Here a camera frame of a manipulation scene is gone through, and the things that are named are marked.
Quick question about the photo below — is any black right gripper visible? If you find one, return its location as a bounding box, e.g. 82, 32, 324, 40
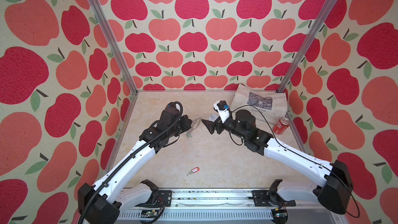
201, 114, 248, 143

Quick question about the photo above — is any metal car-shaped key holder plate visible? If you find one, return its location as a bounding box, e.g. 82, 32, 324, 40
186, 117, 202, 139

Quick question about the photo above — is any red framed tag with key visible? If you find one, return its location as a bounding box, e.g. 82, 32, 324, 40
187, 167, 200, 175

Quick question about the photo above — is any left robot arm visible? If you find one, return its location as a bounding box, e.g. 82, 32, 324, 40
78, 101, 192, 224

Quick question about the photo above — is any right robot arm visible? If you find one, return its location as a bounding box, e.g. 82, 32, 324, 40
202, 110, 353, 215

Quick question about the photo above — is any small round tin can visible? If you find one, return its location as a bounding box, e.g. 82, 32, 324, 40
208, 115, 219, 122

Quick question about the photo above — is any beige canvas tote bag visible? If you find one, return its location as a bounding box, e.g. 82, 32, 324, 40
231, 85, 288, 124

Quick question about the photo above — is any red soda can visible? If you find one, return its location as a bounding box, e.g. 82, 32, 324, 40
273, 117, 290, 135

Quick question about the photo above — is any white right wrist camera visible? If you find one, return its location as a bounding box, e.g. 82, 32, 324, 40
214, 101, 231, 123

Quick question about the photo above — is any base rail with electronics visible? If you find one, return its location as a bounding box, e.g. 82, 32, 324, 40
118, 188, 299, 224

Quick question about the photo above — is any aluminium corner post left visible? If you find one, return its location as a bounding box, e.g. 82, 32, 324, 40
88, 0, 138, 97

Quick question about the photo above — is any aluminium corner post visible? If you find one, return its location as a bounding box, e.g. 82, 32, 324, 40
88, 0, 138, 97
276, 0, 337, 93

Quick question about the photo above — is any aluminium corner post right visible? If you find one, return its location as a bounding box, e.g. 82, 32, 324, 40
276, 0, 337, 93

